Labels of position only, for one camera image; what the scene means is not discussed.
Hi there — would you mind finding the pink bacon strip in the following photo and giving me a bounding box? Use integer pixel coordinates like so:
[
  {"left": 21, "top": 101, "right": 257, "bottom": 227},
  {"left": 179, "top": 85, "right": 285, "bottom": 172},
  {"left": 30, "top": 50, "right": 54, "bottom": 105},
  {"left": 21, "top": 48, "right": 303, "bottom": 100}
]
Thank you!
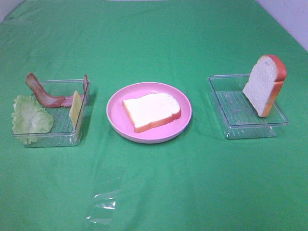
[{"left": 61, "top": 75, "right": 89, "bottom": 107}]

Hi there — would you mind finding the green lettuce leaf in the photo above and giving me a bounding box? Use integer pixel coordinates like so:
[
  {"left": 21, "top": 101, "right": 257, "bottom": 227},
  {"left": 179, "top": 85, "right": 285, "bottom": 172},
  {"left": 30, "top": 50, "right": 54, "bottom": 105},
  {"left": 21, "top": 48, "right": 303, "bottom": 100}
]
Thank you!
[{"left": 12, "top": 95, "right": 54, "bottom": 145}]

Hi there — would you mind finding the dark red bacon strip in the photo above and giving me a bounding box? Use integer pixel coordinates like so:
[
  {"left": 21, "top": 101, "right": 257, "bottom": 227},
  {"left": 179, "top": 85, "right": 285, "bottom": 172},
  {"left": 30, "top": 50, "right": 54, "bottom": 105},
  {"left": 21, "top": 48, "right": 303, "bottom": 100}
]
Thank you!
[{"left": 25, "top": 73, "right": 64, "bottom": 108}]

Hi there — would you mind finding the bread slice on plate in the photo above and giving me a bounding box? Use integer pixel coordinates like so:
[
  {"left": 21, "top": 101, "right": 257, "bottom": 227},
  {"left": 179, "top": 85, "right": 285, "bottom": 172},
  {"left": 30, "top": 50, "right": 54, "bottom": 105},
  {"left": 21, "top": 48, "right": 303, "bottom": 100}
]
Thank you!
[{"left": 122, "top": 92, "right": 181, "bottom": 133}]

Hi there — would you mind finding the pink plate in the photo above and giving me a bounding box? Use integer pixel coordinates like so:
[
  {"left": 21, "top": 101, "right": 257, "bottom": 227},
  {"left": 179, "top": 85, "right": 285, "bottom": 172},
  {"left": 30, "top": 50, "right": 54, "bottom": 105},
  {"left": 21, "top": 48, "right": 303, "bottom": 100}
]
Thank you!
[{"left": 106, "top": 82, "right": 192, "bottom": 144}]

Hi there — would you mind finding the yellow cheese slice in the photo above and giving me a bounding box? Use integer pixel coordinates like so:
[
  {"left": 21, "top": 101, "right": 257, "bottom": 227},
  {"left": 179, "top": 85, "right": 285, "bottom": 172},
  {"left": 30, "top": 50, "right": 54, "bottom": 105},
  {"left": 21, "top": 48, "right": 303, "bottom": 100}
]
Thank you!
[{"left": 69, "top": 90, "right": 82, "bottom": 142}]

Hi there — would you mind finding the green tablecloth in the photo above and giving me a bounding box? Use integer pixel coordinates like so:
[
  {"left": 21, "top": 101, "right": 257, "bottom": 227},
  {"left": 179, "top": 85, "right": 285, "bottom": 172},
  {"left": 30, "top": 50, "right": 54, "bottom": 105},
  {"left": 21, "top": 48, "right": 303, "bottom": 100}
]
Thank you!
[{"left": 0, "top": 0, "right": 308, "bottom": 231}]

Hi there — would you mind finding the clear plastic film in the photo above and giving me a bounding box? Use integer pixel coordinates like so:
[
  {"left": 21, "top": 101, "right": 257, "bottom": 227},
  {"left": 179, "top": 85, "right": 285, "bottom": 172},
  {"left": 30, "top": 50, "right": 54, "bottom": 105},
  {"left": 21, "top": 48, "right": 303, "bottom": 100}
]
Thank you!
[{"left": 82, "top": 166, "right": 125, "bottom": 231}]

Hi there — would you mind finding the clear plastic tray right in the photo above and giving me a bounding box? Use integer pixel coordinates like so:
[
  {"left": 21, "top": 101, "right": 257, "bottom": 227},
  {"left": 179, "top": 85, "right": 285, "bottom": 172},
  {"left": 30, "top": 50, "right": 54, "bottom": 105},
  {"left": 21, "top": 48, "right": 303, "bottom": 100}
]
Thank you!
[{"left": 207, "top": 74, "right": 288, "bottom": 139}]

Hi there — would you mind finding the clear plastic tray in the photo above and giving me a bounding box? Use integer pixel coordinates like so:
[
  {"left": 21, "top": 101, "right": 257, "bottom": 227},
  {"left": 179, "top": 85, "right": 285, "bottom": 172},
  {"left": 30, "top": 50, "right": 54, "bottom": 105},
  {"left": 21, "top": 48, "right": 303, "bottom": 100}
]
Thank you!
[
  {"left": 12, "top": 78, "right": 90, "bottom": 148},
  {"left": 207, "top": 74, "right": 288, "bottom": 139}
]

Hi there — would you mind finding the clear plastic tray left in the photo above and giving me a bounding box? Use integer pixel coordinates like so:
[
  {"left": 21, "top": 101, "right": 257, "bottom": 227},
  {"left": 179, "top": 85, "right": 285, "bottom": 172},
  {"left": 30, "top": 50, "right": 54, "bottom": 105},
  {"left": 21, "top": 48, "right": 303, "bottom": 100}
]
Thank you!
[{"left": 12, "top": 78, "right": 90, "bottom": 148}]

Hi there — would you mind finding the upright bread slice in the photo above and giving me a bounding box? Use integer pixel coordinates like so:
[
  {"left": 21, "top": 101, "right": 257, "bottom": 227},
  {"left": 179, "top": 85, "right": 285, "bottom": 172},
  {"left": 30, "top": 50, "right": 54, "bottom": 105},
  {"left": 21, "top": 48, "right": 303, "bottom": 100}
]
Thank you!
[{"left": 243, "top": 54, "right": 287, "bottom": 117}]

